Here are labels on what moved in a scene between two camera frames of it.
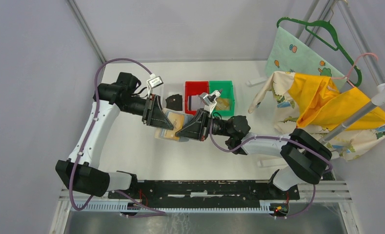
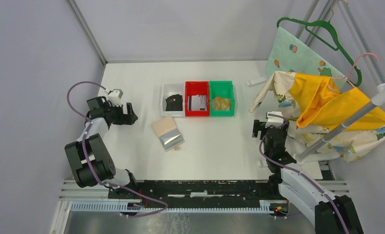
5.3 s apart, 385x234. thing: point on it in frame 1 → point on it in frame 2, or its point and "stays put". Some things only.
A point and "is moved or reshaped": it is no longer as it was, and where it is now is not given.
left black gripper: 153,114 → 129,119
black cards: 174,102 stays put
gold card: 223,104 stays put
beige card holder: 178,119 is moved or reshaped
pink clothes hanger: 354,66 stays put
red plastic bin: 194,88 stays put
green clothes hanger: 338,46 stays put
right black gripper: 197,128 → 258,126
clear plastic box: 252,83 stays put
